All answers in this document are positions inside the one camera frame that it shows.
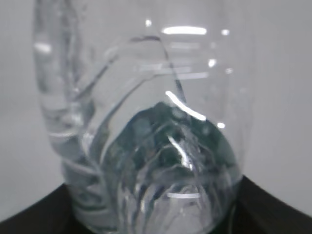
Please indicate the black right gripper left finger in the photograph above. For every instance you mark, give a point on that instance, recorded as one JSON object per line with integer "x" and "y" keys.
{"x": 51, "y": 215}

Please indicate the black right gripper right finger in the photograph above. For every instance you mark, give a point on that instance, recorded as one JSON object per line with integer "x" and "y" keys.
{"x": 258, "y": 212}

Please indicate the clear water bottle green label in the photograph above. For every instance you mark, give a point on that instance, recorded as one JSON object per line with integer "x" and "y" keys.
{"x": 148, "y": 105}

